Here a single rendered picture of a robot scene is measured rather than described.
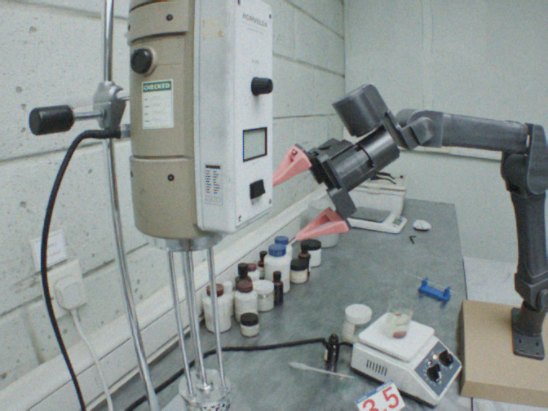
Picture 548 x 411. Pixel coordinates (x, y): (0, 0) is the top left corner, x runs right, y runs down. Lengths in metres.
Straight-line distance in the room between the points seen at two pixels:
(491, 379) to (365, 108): 0.54
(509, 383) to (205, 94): 0.69
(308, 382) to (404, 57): 1.78
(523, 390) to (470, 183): 1.55
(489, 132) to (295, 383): 0.57
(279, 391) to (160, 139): 0.54
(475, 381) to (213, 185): 0.60
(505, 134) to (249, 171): 0.48
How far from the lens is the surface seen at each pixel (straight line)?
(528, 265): 0.80
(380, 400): 0.68
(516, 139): 0.68
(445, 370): 0.75
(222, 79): 0.28
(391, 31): 2.17
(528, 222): 0.75
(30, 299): 0.63
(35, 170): 0.60
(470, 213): 2.19
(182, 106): 0.31
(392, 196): 1.76
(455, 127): 0.61
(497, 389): 0.76
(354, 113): 0.55
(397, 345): 0.71
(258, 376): 0.75
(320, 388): 0.73
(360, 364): 0.75
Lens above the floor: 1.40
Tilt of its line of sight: 16 degrees down
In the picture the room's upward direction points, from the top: straight up
